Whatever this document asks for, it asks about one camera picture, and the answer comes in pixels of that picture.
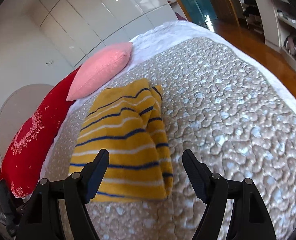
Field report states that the yellow striped knit sweater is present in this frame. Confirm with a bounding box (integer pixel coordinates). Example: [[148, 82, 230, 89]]
[[69, 79, 173, 202]]

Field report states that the red embroidered pillow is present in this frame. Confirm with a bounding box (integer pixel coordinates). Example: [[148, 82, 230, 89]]
[[0, 69, 78, 198]]

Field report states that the beige dotted quilt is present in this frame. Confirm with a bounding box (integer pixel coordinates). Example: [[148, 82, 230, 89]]
[[39, 36, 296, 240]]

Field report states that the pink pillow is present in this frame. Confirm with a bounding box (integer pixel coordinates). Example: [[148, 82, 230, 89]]
[[66, 42, 133, 101]]

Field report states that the white shelf unit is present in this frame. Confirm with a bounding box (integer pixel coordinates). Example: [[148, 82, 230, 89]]
[[255, 0, 296, 71]]

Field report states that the white bed sheet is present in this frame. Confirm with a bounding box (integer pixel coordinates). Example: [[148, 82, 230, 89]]
[[39, 20, 296, 181]]

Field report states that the teal wooden door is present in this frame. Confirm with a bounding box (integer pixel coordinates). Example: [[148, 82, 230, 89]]
[[166, 0, 241, 29]]

